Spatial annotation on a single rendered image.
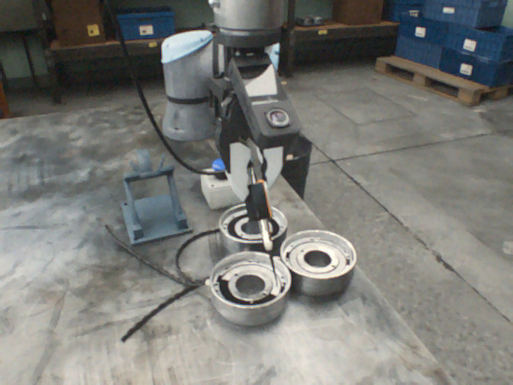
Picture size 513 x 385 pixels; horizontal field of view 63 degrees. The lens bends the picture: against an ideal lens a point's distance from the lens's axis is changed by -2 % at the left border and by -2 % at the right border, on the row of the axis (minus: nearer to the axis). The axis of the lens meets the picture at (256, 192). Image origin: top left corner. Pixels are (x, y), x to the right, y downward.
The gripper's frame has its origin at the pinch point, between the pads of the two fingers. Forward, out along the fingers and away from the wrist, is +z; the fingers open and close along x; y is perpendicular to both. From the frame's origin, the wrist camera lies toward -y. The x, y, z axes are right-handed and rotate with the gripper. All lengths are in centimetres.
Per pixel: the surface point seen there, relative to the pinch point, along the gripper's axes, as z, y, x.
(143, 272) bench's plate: 13.3, 6.1, 15.3
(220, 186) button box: 8.8, 18.0, -0.8
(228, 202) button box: 12.4, 17.7, -2.1
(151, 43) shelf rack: 49, 338, -43
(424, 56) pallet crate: 69, 280, -293
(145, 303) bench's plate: 13.3, -0.3, 16.1
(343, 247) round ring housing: 10.4, -3.2, -12.4
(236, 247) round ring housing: 10.6, 3.2, 1.8
